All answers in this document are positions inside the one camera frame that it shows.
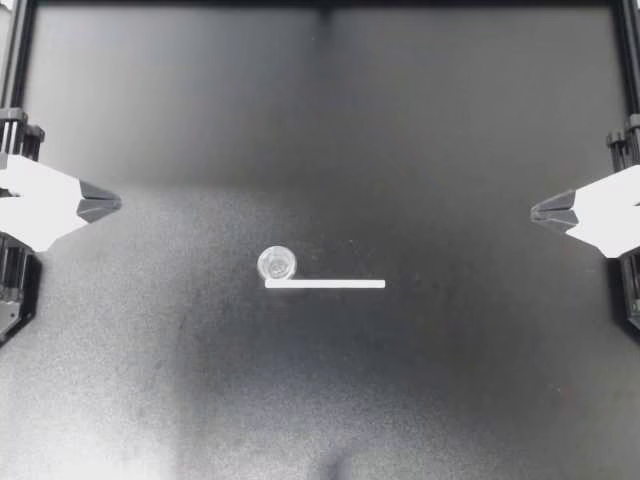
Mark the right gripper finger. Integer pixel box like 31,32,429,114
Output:
529,160,640,217
531,203,640,259

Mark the small clear plastic cup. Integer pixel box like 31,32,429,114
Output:
256,245,297,283

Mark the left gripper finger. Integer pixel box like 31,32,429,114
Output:
0,193,122,254
0,154,123,204

